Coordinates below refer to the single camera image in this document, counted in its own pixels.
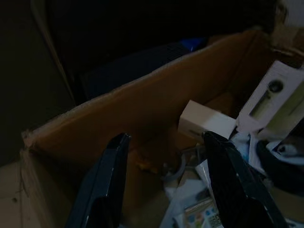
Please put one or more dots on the brown cardboard box bin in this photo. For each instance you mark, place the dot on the brown cardboard box bin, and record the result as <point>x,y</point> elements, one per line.
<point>147,102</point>

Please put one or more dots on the small white carton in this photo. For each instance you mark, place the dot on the small white carton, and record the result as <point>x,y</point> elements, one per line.
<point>206,118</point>

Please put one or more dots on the black curved object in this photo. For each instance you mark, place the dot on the black curved object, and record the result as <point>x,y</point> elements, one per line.
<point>282,171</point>

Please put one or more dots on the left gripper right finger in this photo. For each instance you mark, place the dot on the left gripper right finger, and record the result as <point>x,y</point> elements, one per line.
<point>235,190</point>

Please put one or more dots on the white printed product box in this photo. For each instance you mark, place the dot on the white printed product box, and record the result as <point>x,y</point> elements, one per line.
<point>273,99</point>

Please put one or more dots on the crumpled white plastic wrap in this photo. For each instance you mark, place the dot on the crumpled white plastic wrap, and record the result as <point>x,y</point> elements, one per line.
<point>247,147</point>

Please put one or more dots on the blue plastic piece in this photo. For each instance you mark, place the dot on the blue plastic piece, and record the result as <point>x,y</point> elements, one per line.
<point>192,44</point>

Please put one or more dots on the printed paper leaflet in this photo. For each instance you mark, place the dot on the printed paper leaflet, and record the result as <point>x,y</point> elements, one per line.
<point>197,211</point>

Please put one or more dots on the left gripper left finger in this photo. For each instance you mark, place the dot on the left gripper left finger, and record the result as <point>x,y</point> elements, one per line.
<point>102,185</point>

